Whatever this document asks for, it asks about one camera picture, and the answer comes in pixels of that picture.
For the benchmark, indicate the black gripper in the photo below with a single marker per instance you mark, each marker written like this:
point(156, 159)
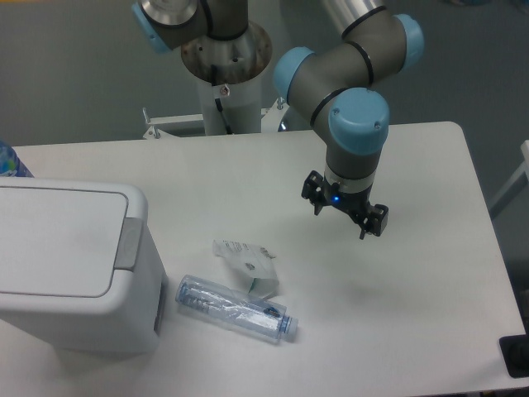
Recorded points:
point(372, 219)

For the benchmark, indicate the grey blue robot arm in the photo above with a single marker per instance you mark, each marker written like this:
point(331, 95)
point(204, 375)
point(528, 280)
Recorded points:
point(331, 91)

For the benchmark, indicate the crumpled clear plastic wrapper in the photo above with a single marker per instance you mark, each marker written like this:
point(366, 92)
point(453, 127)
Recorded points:
point(252, 266)

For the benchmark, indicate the blue labelled water bottle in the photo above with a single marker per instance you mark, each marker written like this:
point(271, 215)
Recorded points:
point(11, 165)

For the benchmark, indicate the crushed clear plastic bottle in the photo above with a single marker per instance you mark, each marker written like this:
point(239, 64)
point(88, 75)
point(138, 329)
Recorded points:
point(235, 309)

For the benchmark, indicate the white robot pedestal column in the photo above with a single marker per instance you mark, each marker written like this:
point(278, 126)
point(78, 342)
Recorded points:
point(229, 79)

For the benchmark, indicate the white pedestal base frame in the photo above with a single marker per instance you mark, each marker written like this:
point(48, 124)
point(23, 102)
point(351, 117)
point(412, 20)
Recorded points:
point(279, 117)

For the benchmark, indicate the white trash can body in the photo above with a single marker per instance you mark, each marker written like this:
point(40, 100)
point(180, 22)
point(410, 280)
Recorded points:
point(126, 319)

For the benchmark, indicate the white trash can lid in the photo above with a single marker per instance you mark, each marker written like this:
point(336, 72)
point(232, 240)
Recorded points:
point(63, 242)

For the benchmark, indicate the white furniture frame right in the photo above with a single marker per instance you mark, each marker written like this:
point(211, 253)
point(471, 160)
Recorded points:
point(514, 185)

